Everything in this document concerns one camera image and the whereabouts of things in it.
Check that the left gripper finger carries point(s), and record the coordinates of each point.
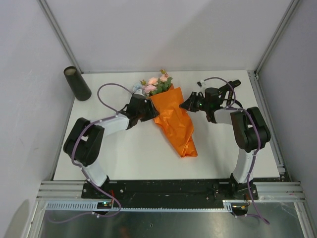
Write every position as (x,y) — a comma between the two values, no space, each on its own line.
(151,110)
(144,118)

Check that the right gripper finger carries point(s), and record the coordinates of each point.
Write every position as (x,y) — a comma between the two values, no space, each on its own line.
(188,106)
(194,98)

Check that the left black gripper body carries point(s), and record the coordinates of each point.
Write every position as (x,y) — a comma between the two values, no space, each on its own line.
(144,112)

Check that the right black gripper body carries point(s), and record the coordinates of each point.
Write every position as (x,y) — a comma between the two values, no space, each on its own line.
(202,105)

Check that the orange wrapping paper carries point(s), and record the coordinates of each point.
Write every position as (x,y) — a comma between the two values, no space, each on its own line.
(174,121)

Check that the black ribbon gold lettering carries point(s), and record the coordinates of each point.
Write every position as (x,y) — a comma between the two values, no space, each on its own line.
(225,92)

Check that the artificial flower bunch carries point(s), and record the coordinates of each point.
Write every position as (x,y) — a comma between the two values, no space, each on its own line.
(154,85)

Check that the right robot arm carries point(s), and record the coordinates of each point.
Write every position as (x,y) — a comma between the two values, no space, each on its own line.
(250,131)

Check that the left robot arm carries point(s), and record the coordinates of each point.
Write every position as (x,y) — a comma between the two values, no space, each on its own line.
(84,142)

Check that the black cylindrical vase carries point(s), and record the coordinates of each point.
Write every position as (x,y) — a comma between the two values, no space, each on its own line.
(77,83)

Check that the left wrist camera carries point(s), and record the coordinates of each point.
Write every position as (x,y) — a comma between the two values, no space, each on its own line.
(139,92)

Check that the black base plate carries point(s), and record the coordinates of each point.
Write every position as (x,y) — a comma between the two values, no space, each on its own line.
(159,191)

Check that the grey slotted cable duct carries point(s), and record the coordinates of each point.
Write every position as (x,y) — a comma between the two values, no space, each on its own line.
(208,206)

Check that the right aluminium frame post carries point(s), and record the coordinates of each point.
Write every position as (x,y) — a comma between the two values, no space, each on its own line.
(283,24)

